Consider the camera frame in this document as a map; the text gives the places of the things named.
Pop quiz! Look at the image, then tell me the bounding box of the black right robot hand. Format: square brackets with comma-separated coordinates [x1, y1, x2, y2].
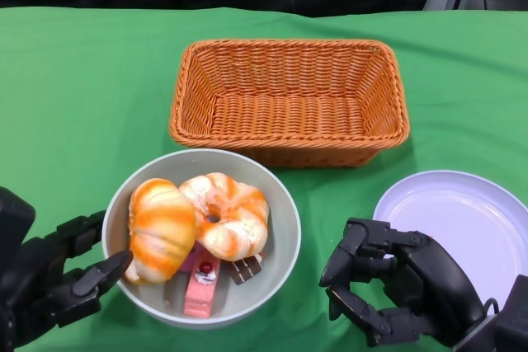
[318, 217, 488, 348]

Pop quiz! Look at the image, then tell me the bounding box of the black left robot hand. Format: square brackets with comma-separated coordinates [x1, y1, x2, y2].
[0, 210, 134, 347]

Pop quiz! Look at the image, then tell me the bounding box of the oblong orange striped bread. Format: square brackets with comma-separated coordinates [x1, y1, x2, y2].
[125, 178, 198, 285]

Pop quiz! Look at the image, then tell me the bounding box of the pale grey-green bowl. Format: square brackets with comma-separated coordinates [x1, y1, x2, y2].
[101, 148, 302, 331]

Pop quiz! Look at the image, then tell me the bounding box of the pink cake with cherry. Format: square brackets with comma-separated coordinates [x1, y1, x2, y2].
[182, 259, 222, 319]

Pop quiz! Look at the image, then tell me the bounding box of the chocolate layered cake slice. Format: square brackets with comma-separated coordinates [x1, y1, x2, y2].
[229, 252, 265, 286]

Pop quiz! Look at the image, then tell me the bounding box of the ring-shaped orange striped bread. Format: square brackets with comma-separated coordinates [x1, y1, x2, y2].
[178, 172, 271, 262]

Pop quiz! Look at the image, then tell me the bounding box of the lavender plate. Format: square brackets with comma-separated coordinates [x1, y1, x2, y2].
[372, 169, 528, 312]

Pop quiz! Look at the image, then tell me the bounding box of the orange wicker basket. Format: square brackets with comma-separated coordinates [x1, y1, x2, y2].
[167, 38, 410, 168]

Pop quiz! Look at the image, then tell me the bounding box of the green tablecloth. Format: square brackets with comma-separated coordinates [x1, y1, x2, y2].
[0, 6, 528, 352]

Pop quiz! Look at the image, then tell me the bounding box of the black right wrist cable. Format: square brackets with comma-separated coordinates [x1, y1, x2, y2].
[482, 297, 503, 317]

